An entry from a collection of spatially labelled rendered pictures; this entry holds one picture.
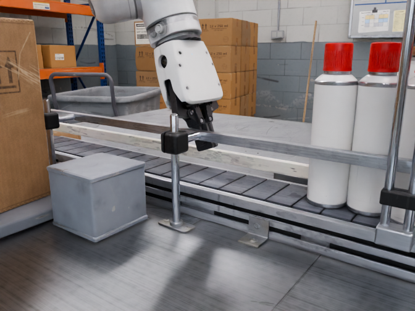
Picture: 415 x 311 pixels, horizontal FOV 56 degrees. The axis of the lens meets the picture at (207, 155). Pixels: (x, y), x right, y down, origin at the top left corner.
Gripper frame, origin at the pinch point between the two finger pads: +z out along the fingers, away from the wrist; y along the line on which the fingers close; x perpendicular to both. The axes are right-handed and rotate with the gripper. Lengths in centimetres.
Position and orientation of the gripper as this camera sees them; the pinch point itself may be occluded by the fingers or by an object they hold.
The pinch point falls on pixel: (204, 137)
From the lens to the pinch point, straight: 62.1
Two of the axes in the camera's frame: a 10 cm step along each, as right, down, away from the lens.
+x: -7.6, 1.9, 6.2
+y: 5.9, -2.1, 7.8
